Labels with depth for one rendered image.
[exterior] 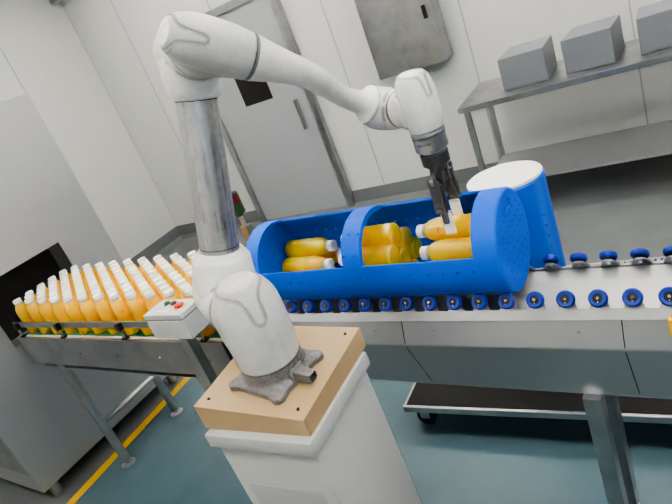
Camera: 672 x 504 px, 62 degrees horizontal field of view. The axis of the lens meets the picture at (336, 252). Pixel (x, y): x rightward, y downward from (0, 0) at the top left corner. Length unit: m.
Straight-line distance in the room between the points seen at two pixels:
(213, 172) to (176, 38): 0.34
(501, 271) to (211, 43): 0.86
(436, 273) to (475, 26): 3.59
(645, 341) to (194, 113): 1.18
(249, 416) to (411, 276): 0.58
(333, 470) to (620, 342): 0.75
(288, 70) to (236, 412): 0.78
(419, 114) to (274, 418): 0.80
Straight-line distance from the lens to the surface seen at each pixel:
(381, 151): 5.47
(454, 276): 1.51
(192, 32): 1.19
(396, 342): 1.74
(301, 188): 5.98
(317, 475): 1.37
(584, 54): 4.10
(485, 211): 1.47
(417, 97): 1.44
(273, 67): 1.25
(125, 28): 6.75
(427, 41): 4.81
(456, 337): 1.65
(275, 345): 1.29
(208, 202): 1.38
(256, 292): 1.26
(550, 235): 2.21
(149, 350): 2.46
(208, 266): 1.41
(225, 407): 1.40
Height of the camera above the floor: 1.78
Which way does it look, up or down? 22 degrees down
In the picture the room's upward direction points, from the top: 22 degrees counter-clockwise
